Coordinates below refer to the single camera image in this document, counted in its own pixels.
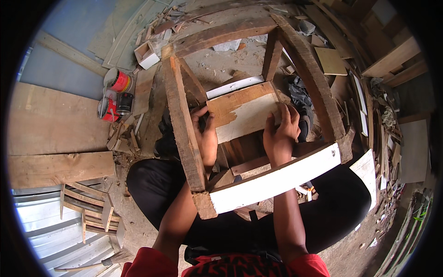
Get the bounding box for person's right hand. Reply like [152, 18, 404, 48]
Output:
[263, 102, 302, 164]

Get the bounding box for person's left hand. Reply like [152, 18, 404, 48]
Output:
[190, 105, 219, 167]

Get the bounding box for partly white painted plywood board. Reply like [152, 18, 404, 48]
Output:
[206, 81, 282, 145]

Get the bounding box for dark crumpled cloth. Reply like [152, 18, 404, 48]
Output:
[287, 75, 314, 116]

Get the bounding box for white wooden strip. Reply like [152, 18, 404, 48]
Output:
[206, 75, 265, 100]

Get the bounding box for person's legs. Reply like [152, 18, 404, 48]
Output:
[126, 104, 372, 256]

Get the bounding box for narrow wooden board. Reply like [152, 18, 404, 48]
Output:
[132, 66, 158, 117]

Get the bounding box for pile of small wood scraps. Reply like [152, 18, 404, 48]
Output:
[105, 114, 146, 156]

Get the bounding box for small black can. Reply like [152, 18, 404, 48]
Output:
[116, 92, 134, 116]

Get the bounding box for square plywood piece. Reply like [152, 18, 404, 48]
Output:
[314, 47, 348, 77]

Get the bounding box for red paint can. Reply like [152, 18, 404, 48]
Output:
[103, 67, 133, 93]
[97, 96, 122, 123]

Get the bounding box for small white wooden box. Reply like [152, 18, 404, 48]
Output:
[134, 40, 161, 70]

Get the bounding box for heap of wood offcuts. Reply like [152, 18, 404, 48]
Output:
[305, 0, 433, 243]

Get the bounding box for person's body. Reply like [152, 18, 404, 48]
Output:
[120, 244, 331, 277]

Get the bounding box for thick wooden plank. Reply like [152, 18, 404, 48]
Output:
[8, 151, 115, 190]

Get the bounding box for large plywood sheet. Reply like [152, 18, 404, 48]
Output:
[8, 82, 111, 156]

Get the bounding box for straw hand broom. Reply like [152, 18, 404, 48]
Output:
[54, 250, 135, 273]

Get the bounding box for corrugated metal sheet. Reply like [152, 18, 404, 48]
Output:
[12, 178, 122, 277]

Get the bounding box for rough wooden stool frame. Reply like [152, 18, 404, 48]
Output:
[161, 14, 356, 221]

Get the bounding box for slatted wooden chair frame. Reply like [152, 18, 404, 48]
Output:
[60, 182, 126, 248]

